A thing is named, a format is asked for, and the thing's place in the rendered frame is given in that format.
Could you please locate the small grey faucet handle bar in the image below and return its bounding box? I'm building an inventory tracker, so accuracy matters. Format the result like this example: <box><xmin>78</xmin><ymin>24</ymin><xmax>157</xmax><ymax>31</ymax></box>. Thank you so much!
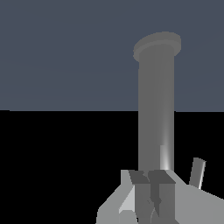
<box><xmin>188</xmin><ymin>157</ymin><xmax>207</xmax><ymax>190</ymax></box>

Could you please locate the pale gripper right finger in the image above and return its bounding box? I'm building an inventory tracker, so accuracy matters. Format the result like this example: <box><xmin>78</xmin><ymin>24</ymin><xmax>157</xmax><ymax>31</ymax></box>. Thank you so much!
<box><xmin>148</xmin><ymin>169</ymin><xmax>224</xmax><ymax>224</ymax></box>

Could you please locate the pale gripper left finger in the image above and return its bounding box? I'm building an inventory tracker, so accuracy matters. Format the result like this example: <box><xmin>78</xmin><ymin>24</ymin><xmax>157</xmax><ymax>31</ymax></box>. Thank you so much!
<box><xmin>95</xmin><ymin>169</ymin><xmax>154</xmax><ymax>224</ymax></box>

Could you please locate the grey cylindrical faucet column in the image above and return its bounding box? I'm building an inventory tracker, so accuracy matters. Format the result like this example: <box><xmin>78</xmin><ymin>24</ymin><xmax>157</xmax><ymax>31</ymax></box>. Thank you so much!
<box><xmin>132</xmin><ymin>31</ymin><xmax>183</xmax><ymax>173</ymax></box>

